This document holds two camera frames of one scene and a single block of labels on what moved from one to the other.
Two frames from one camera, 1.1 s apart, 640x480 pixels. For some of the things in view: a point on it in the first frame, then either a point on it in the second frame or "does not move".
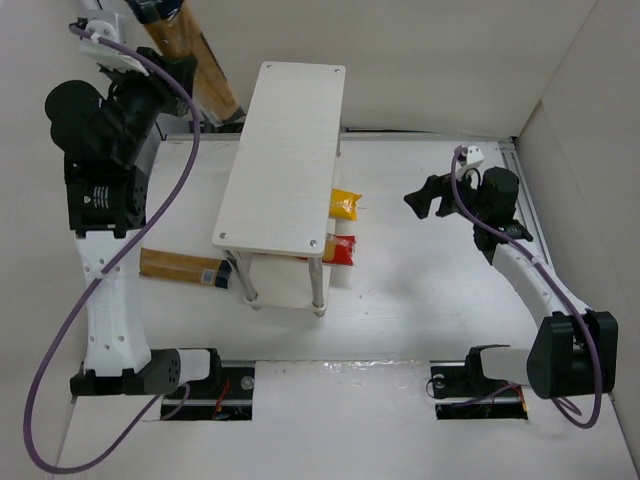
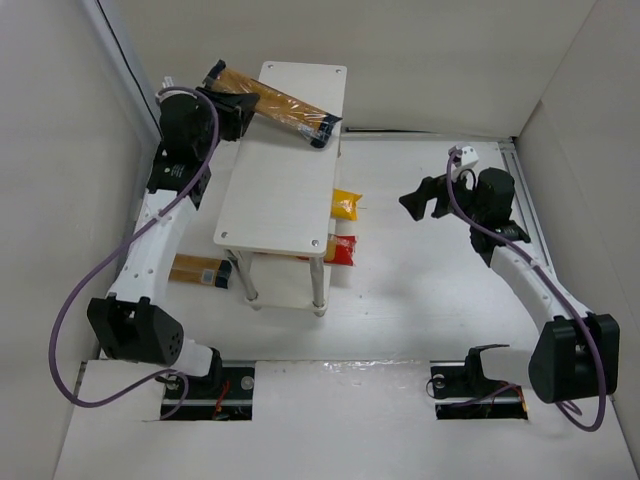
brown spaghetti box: x=176 y=32 -> x=279 y=106
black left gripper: x=170 y=73 -> x=230 y=115
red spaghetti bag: x=339 y=249 does not move
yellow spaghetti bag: x=343 y=205 does not move
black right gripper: x=447 y=197 does not move
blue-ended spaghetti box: x=162 y=264 does not move
